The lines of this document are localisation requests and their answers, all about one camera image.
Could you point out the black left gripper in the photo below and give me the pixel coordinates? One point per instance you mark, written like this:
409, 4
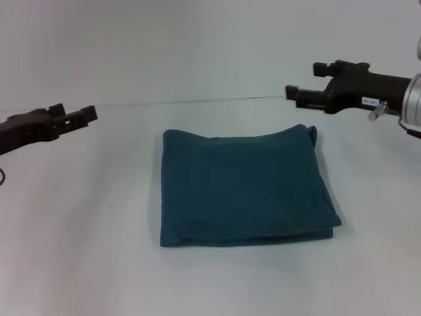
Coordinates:
26, 128

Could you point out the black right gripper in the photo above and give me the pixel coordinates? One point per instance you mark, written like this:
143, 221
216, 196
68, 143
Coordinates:
365, 87

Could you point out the teal t-shirt with FREE print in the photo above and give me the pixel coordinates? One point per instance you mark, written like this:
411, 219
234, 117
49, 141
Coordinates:
243, 191

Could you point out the white and silver right robot arm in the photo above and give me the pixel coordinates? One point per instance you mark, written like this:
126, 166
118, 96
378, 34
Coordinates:
412, 100

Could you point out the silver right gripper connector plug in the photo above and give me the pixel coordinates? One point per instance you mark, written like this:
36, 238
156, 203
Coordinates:
378, 110

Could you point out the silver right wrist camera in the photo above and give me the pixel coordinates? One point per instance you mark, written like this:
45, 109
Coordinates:
418, 49

